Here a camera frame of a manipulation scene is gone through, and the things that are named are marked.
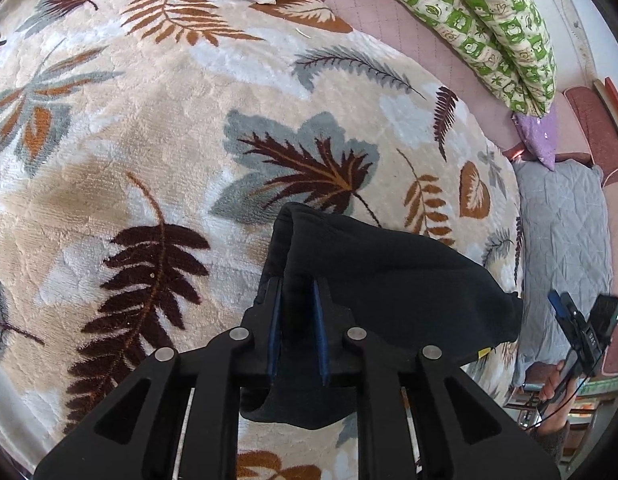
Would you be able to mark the black pants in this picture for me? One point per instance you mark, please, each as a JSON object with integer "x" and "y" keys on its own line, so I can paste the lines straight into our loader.
{"x": 406, "y": 288}

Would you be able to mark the purple pillow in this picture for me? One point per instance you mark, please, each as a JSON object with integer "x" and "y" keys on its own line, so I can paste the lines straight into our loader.
{"x": 540, "y": 135}

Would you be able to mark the green patterned folded quilt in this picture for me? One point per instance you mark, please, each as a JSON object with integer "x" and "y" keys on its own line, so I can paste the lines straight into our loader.
{"x": 505, "y": 42}

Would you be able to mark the grey quilted blanket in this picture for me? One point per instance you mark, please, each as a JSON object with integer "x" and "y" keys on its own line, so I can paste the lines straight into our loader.
{"x": 567, "y": 248}

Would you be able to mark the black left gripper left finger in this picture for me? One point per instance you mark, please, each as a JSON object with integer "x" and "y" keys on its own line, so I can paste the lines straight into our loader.
{"x": 177, "y": 414}

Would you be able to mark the leaf pattern plush blanket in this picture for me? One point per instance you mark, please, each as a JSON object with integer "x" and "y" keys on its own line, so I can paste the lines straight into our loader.
{"x": 146, "y": 147}

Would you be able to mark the person's right hand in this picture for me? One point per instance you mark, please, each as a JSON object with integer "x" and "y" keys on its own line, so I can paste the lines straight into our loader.
{"x": 556, "y": 414}

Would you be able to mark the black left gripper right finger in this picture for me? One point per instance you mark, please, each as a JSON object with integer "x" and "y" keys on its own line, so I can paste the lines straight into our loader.
{"x": 419, "y": 416}

